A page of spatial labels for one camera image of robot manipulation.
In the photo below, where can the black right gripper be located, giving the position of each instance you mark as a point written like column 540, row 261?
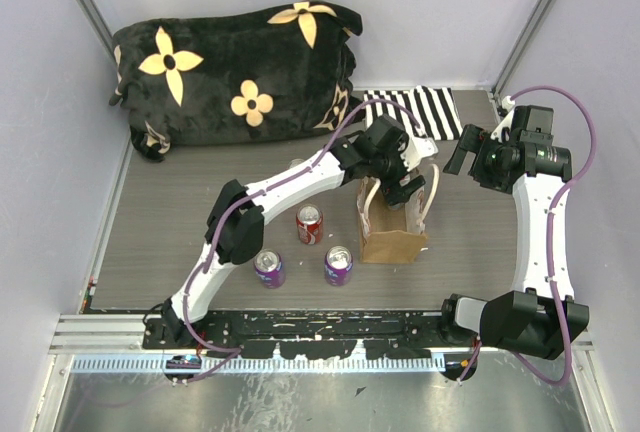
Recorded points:
column 469, row 141

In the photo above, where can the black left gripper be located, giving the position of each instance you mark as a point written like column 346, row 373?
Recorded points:
column 393, row 190

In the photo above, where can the brown canvas tote bag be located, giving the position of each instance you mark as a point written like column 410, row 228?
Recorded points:
column 393, row 235

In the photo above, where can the red coca-cola can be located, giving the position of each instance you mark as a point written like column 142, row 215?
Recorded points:
column 296, row 162
column 309, row 221

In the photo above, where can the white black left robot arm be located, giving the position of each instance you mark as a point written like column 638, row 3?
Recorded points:
column 384, row 151

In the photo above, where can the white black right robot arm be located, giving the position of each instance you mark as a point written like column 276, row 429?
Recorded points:
column 526, row 319

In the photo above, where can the black white striped cloth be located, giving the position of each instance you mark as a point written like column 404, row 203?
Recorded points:
column 434, row 111

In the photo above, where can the purple Fanta can right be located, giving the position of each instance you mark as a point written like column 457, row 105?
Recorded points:
column 338, row 264

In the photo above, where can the purple fanta can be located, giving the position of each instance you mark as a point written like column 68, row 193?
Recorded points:
column 268, row 266
column 338, row 264

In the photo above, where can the black floral plush blanket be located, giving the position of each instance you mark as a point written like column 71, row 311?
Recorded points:
column 276, row 74

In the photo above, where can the purple Fanta can left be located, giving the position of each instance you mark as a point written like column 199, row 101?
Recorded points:
column 268, row 266

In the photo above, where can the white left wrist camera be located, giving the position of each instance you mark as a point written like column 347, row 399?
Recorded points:
column 417, row 149

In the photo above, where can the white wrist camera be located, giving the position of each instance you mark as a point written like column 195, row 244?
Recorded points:
column 417, row 149
column 505, row 108

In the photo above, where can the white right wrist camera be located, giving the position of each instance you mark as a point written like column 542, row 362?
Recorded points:
column 505, row 108

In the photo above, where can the black mounting rail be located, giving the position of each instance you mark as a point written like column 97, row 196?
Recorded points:
column 313, row 334

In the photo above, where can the white slotted cable duct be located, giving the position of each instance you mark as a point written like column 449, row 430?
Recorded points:
column 190, row 364

